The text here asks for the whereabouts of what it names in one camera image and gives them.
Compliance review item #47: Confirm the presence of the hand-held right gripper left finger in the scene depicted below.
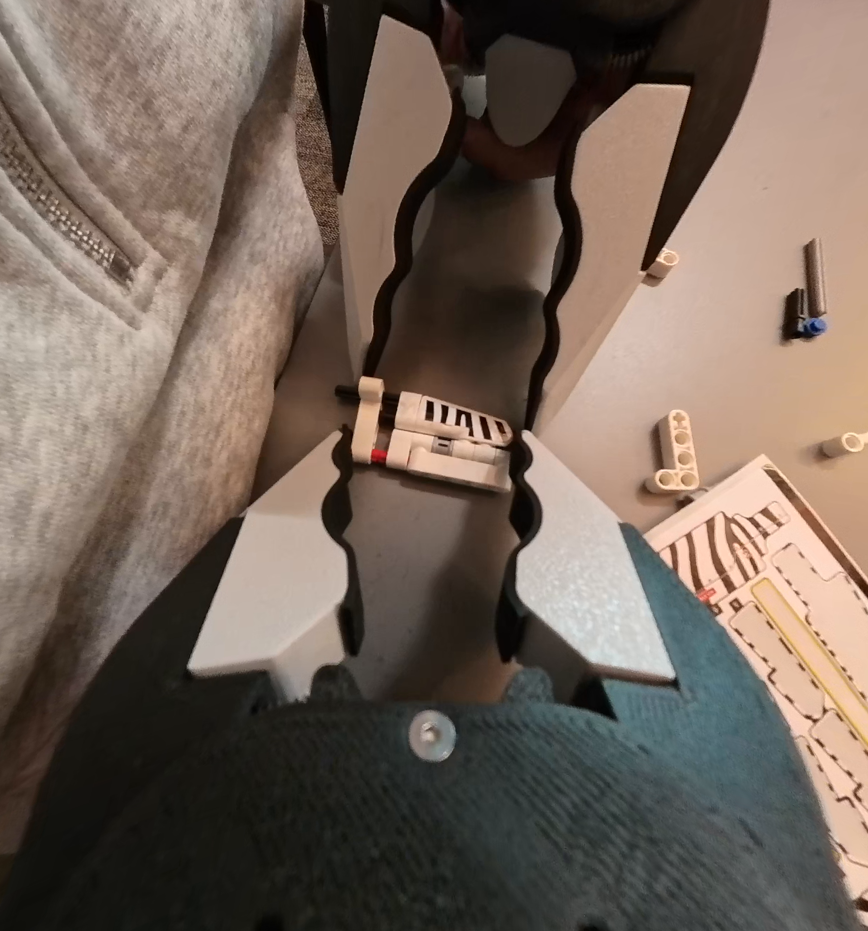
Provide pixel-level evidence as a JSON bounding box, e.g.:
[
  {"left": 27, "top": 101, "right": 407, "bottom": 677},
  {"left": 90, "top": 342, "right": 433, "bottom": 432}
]
[{"left": 185, "top": 429, "right": 367, "bottom": 701}]

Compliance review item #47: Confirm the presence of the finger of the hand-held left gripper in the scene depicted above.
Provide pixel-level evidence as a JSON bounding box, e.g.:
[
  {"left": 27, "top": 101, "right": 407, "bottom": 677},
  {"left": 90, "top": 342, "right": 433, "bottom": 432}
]
[
  {"left": 522, "top": 82, "right": 695, "bottom": 436},
  {"left": 338, "top": 13, "right": 470, "bottom": 375}
]

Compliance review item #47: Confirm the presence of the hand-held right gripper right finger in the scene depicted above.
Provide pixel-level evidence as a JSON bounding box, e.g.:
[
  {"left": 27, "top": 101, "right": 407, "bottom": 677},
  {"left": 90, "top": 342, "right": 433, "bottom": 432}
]
[{"left": 496, "top": 429, "right": 679, "bottom": 705}]

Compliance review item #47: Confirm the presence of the striped white lego assembly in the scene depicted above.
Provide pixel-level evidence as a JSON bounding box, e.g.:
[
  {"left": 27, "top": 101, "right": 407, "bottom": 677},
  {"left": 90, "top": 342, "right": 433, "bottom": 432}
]
[{"left": 334, "top": 376, "right": 516, "bottom": 496}]

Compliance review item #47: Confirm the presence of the white angled lego beam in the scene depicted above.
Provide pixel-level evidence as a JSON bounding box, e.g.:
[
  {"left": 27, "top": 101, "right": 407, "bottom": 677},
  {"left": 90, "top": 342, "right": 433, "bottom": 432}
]
[{"left": 643, "top": 409, "right": 698, "bottom": 497}]

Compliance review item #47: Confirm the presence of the black lego piece blue pin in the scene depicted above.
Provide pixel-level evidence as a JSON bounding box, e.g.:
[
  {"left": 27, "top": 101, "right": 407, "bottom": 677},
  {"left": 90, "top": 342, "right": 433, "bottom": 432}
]
[{"left": 781, "top": 287, "right": 830, "bottom": 341}]

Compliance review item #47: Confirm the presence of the dark lego axle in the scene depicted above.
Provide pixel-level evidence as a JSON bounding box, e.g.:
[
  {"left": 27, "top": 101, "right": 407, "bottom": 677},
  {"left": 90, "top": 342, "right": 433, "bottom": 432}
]
[{"left": 802, "top": 237, "right": 829, "bottom": 319}]

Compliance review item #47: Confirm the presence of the person's left hand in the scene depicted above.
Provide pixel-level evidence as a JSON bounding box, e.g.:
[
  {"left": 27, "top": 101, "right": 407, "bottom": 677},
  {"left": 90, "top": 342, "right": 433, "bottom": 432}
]
[{"left": 463, "top": 109, "right": 576, "bottom": 181}]

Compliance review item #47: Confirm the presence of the zebra striped sticker sheet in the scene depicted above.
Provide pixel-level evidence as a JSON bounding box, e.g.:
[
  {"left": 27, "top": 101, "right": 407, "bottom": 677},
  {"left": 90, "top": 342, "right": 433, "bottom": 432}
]
[{"left": 643, "top": 454, "right": 868, "bottom": 931}]

